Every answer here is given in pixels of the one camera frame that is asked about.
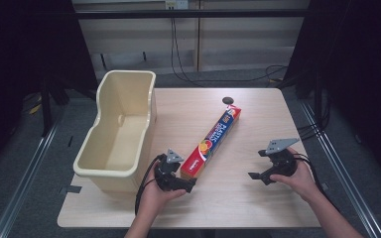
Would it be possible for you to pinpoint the white wall socket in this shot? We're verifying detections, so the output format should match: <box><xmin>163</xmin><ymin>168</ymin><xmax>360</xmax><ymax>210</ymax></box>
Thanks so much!
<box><xmin>165</xmin><ymin>0</ymin><xmax>190</xmax><ymax>10</ymax></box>

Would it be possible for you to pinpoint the person's right hand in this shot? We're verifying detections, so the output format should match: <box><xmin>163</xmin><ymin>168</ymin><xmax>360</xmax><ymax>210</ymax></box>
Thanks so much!
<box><xmin>269</xmin><ymin>147</ymin><xmax>319</xmax><ymax>203</ymax></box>

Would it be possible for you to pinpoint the black tape piece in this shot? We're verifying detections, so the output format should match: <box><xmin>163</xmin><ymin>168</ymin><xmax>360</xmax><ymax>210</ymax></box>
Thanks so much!
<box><xmin>59</xmin><ymin>184</ymin><xmax>83</xmax><ymax>195</ymax></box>

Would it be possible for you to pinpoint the person's left hand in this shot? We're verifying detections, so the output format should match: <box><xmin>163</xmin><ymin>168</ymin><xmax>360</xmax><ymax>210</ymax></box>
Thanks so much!
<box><xmin>141</xmin><ymin>171</ymin><xmax>189</xmax><ymax>217</ymax></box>

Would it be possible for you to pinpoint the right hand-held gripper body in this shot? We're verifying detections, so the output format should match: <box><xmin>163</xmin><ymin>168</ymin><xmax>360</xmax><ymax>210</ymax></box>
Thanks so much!
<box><xmin>263</xmin><ymin>137</ymin><xmax>301</xmax><ymax>179</ymax></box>

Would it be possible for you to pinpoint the black metal stand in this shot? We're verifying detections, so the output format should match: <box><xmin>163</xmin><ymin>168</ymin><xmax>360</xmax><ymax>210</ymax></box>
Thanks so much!
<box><xmin>39</xmin><ymin>73</ymin><xmax>68</xmax><ymax>138</ymax></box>

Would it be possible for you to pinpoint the metal floor rail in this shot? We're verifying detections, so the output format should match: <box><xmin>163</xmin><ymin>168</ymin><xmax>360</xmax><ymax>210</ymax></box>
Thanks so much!
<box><xmin>298</xmin><ymin>100</ymin><xmax>381</xmax><ymax>238</ymax></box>
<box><xmin>0</xmin><ymin>118</ymin><xmax>63</xmax><ymax>238</ymax></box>

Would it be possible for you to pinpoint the black wall cable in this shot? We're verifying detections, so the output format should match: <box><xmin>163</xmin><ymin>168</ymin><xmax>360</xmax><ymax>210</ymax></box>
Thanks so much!
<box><xmin>170</xmin><ymin>6</ymin><xmax>290</xmax><ymax>87</ymax></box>

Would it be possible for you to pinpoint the red and blue wrap box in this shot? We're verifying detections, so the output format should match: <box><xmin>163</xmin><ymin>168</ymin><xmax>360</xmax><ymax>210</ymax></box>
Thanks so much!
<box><xmin>180</xmin><ymin>104</ymin><xmax>242</xmax><ymax>181</ymax></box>

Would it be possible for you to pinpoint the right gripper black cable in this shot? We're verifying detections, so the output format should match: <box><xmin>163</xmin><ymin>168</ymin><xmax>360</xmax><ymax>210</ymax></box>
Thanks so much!
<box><xmin>293</xmin><ymin>153</ymin><xmax>341</xmax><ymax>212</ymax></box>

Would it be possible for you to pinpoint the dark curtain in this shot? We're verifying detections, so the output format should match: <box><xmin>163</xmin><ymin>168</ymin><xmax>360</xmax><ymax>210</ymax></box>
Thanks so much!
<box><xmin>282</xmin><ymin>0</ymin><xmax>381</xmax><ymax>186</ymax></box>
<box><xmin>0</xmin><ymin>0</ymin><xmax>98</xmax><ymax>179</ymax></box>

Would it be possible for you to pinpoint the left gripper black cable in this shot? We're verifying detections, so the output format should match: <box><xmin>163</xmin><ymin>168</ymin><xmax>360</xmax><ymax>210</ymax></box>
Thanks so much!
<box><xmin>134</xmin><ymin>153</ymin><xmax>167</xmax><ymax>216</ymax></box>

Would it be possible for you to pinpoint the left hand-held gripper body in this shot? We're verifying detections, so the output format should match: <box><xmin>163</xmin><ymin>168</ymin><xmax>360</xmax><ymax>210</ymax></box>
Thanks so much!
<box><xmin>154</xmin><ymin>148</ymin><xmax>185</xmax><ymax>192</ymax></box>

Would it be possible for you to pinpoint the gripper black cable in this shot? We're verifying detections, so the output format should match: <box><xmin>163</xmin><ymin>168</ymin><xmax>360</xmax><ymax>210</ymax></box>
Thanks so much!
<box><xmin>293</xmin><ymin>153</ymin><xmax>341</xmax><ymax>212</ymax></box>
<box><xmin>134</xmin><ymin>153</ymin><xmax>167</xmax><ymax>216</ymax></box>

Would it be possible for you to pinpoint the black floor cable bundle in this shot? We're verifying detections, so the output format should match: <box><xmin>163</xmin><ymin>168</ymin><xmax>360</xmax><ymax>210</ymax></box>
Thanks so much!
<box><xmin>297</xmin><ymin>95</ymin><xmax>331</xmax><ymax>142</ymax></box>

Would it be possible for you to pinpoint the cream plastic bin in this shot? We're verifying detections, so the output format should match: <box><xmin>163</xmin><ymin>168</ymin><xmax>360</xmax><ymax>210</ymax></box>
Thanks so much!
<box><xmin>72</xmin><ymin>69</ymin><xmax>158</xmax><ymax>194</ymax></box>

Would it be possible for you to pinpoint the black horizontal bar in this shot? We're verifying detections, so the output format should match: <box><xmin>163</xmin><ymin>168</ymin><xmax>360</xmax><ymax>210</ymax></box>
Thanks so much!
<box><xmin>74</xmin><ymin>9</ymin><xmax>310</xmax><ymax>20</ymax></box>

